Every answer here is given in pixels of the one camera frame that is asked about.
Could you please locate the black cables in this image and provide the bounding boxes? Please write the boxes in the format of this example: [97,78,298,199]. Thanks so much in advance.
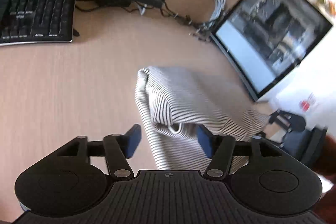
[75,0,214,43]

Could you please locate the black keyboard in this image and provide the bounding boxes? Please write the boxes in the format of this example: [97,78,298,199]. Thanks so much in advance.
[0,0,77,46]

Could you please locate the beige striped sweater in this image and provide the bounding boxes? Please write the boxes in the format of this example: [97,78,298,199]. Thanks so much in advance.
[134,66,270,171]

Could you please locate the right computer monitor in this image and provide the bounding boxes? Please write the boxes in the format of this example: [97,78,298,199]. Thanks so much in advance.
[209,0,336,135]

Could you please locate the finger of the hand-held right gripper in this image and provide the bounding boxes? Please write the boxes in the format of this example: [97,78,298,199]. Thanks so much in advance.
[268,109,307,133]

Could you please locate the person's right forearm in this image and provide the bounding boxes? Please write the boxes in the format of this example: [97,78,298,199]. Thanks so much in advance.
[311,135,336,217]

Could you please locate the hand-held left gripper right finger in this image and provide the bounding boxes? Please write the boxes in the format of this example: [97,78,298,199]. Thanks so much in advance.
[196,125,283,180]

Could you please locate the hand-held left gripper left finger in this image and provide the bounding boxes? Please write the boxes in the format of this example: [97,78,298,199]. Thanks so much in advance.
[56,124,143,179]

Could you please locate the white cable bundle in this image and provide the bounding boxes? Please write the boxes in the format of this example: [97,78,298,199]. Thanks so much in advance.
[209,0,228,28]

